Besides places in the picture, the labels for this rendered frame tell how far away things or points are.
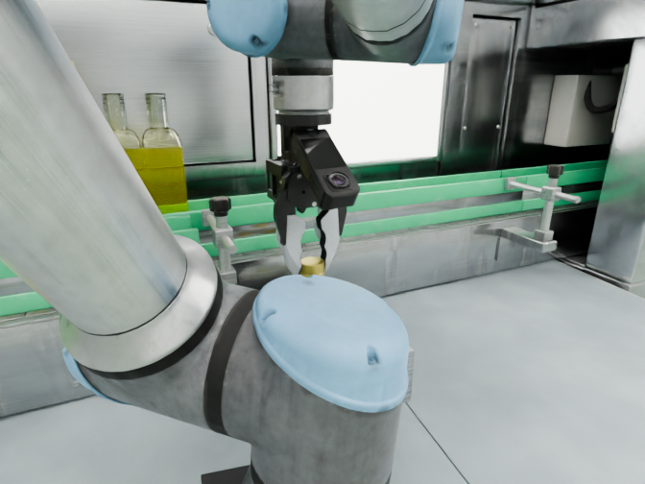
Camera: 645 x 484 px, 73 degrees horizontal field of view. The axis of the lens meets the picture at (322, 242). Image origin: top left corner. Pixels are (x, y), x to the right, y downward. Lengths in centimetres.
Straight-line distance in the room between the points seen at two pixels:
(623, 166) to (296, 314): 92
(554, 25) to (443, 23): 86
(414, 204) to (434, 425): 44
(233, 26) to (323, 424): 33
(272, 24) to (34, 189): 26
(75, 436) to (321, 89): 51
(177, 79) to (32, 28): 65
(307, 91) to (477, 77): 73
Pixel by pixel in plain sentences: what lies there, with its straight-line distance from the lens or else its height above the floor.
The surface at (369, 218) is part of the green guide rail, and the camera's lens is 84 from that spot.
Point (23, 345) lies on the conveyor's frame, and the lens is 67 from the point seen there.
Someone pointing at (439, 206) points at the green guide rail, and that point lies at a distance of 93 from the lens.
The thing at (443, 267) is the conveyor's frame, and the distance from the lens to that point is 96.
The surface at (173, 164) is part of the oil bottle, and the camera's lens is 71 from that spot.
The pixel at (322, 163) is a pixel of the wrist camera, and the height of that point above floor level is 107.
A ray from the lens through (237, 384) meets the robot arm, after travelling 32.
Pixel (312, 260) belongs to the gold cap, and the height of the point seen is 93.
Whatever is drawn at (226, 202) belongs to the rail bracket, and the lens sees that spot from 60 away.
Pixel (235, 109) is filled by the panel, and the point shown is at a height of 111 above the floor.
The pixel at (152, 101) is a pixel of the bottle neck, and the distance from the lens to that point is 72.
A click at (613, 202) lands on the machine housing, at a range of 114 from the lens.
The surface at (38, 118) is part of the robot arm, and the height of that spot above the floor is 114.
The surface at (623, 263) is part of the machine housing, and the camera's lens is 115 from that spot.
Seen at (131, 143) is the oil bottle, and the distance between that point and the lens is 71.
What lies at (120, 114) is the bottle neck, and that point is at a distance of 72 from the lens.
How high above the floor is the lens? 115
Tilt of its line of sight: 19 degrees down
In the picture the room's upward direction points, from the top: straight up
